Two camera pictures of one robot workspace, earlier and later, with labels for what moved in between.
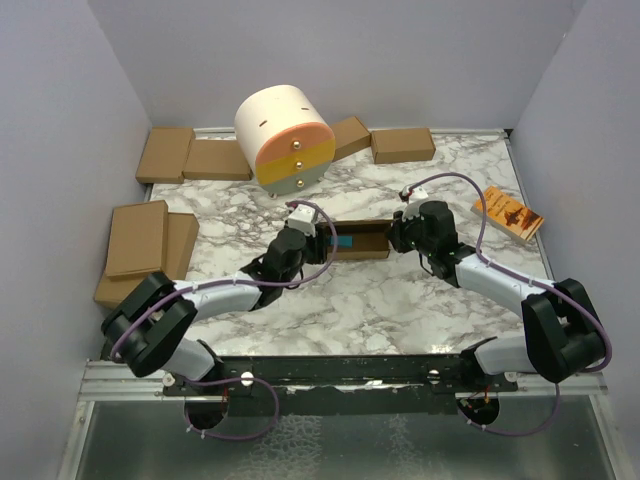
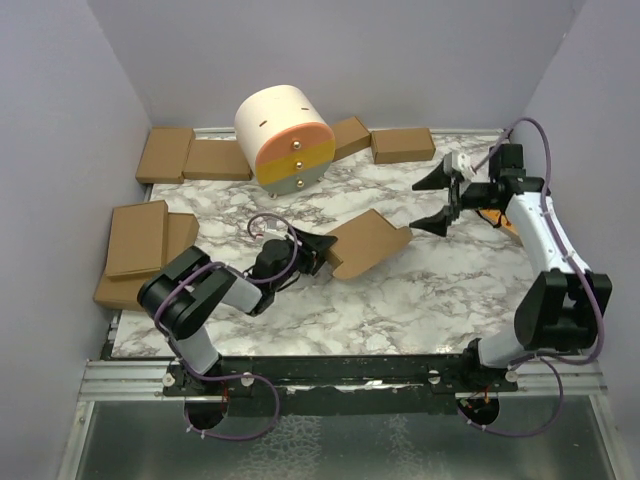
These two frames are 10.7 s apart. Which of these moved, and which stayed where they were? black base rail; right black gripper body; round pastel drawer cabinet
Moved: right black gripper body
Stayed: round pastel drawer cabinet; black base rail
